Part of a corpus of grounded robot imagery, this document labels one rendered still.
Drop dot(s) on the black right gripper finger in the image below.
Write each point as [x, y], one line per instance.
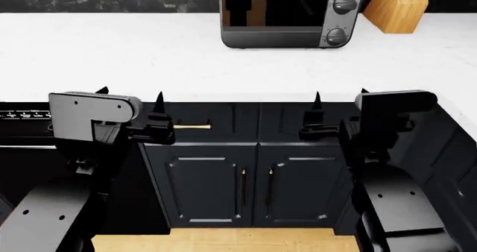
[316, 109]
[364, 91]

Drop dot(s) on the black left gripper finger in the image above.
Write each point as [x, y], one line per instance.
[161, 109]
[102, 90]

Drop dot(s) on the dark navy cabinet door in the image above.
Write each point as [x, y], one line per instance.
[203, 185]
[302, 185]

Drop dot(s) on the grey round oven knob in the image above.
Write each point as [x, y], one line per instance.
[344, 3]
[336, 36]

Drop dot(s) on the silver toaster oven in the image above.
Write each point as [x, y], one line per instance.
[343, 20]

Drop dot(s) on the dark glass toaster oven door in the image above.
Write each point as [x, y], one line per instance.
[283, 11]

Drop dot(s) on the dark navy drawer front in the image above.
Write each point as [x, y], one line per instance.
[220, 117]
[279, 120]

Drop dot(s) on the wooden knife block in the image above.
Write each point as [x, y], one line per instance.
[397, 11]

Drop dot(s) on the black dishwasher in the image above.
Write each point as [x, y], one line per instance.
[22, 129]

